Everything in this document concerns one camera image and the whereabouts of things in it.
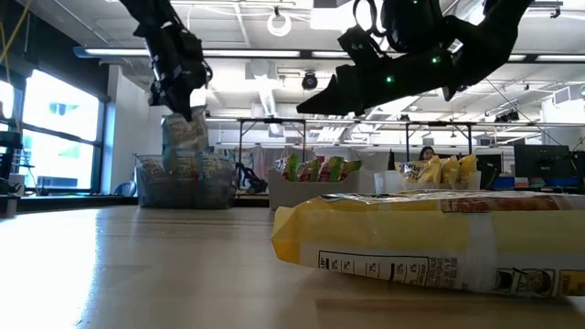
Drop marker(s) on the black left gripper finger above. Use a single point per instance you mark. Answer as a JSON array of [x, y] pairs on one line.
[[188, 105], [175, 102]]

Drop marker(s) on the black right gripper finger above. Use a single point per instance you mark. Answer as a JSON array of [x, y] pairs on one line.
[[326, 102], [354, 114]]

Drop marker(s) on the blue-edged Maruchan ramen packet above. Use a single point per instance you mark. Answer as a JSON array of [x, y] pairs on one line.
[[185, 176], [217, 176], [185, 132], [153, 178]]

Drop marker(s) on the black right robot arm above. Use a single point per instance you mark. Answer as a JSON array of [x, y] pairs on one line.
[[484, 41]]

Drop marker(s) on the ceiling light strip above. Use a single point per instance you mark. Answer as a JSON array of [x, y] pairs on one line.
[[329, 54], [251, 53], [560, 58], [114, 52]]

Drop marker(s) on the white draped cloth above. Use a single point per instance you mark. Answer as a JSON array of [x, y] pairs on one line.
[[262, 157], [375, 160]]

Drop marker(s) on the clear plastic bin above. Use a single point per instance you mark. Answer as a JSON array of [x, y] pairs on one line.
[[386, 182]]

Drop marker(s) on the person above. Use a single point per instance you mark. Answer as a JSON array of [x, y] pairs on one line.
[[426, 153]]

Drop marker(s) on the white plastic bin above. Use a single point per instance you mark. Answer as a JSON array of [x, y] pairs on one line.
[[311, 194]]

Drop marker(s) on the blue chair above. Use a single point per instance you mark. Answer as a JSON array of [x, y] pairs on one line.
[[124, 188]]

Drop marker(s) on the grey translucent plastic bin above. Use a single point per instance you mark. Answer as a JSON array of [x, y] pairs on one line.
[[230, 201]]

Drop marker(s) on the large bright window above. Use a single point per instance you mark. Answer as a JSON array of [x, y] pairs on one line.
[[59, 137]]

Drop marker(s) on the black ceiling spotlight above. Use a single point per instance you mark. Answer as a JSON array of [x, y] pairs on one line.
[[507, 116]]

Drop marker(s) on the blue box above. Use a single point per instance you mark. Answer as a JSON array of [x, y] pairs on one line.
[[562, 182], [503, 183]]

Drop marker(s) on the black stand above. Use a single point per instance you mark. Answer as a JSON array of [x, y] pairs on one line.
[[9, 139]]

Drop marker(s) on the black computer monitor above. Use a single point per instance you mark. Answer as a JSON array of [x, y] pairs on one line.
[[544, 162]]

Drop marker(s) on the grey block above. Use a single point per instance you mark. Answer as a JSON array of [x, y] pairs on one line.
[[9, 206]]

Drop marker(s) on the black dome ceiling camera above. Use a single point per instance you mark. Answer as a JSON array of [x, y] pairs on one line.
[[310, 82]]

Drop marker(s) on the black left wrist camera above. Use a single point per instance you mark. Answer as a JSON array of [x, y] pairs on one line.
[[196, 59]]

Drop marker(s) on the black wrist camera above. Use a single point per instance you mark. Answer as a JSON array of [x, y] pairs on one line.
[[358, 45], [196, 59]]

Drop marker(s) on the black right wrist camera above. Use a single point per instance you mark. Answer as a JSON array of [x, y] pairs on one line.
[[358, 45]]

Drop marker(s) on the black chair frame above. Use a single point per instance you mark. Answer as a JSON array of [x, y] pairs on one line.
[[250, 178]]

